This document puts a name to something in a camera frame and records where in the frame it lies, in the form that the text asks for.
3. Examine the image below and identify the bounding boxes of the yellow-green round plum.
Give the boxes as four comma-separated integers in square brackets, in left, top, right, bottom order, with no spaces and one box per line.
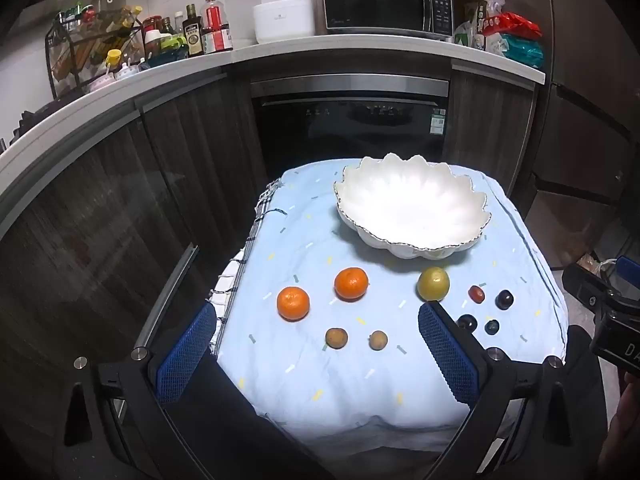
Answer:
[416,266,451,302]

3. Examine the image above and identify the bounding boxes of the person's right hand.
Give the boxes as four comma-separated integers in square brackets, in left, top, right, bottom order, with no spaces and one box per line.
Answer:
[597,372,640,480]

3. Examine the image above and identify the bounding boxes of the orange mandarin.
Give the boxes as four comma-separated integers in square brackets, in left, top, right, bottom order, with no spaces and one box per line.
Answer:
[276,286,311,322]
[334,267,370,303]

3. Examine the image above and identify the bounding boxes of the yellow cap oil bottle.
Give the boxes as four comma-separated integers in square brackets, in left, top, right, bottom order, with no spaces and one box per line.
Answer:
[107,6,144,51]

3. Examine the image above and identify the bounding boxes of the white scalloped ceramic bowl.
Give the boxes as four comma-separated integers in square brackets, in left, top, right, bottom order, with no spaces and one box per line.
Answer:
[333,154,492,261]

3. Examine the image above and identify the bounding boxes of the red snack bag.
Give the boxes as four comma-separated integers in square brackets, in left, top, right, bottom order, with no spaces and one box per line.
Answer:
[481,11,543,40]

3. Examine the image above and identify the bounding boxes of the dark wood kitchen cabinets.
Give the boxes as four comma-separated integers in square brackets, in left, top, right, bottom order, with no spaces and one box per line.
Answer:
[0,60,538,461]

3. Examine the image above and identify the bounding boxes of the red liquid plastic bottle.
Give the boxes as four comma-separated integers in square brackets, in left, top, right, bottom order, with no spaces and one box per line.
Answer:
[200,0,234,55]

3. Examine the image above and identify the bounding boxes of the dark soy sauce bottle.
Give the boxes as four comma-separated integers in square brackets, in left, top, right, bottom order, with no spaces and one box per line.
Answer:
[181,4,206,57]

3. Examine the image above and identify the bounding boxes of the white rice cooker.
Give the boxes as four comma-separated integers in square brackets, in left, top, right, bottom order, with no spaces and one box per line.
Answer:
[252,0,317,45]

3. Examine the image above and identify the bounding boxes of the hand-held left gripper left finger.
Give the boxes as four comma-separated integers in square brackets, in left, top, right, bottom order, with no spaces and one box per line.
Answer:
[64,302,331,480]

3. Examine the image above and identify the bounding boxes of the dark refrigerator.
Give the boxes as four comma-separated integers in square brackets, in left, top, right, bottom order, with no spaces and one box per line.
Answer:
[530,0,640,271]

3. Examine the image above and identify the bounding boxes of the black built-in oven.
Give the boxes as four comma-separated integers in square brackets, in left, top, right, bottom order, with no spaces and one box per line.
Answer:
[248,74,451,181]

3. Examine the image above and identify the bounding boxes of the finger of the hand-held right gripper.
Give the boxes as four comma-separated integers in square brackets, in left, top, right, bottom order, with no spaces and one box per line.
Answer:
[616,255,640,283]
[561,262,617,312]

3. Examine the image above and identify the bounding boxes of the checkered white towel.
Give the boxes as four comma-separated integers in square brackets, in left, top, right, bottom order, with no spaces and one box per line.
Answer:
[207,180,282,356]

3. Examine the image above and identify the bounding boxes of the white kitchen countertop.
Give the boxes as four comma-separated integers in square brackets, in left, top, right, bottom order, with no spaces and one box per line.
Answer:
[0,34,546,221]

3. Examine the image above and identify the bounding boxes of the green lid container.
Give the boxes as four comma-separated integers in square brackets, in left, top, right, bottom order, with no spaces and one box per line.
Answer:
[160,34,190,61]

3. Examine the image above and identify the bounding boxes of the teal snack bag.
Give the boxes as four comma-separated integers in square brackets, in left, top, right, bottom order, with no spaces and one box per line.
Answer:
[500,34,546,71]

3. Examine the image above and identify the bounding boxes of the white plastic bags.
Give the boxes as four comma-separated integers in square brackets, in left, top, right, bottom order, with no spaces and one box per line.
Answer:
[452,2,488,51]

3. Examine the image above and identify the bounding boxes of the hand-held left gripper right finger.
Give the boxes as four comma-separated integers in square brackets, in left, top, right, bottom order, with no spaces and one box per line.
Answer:
[418,301,578,480]

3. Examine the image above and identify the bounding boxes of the black wire spice rack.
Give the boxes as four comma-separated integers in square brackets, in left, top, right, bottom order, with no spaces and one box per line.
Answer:
[45,7,146,101]

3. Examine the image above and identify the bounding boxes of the light blue patterned cloth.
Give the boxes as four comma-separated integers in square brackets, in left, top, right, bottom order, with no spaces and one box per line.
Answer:
[215,159,568,453]

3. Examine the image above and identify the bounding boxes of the black microwave oven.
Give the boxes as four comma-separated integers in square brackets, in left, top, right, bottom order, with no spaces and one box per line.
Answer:
[320,0,455,41]

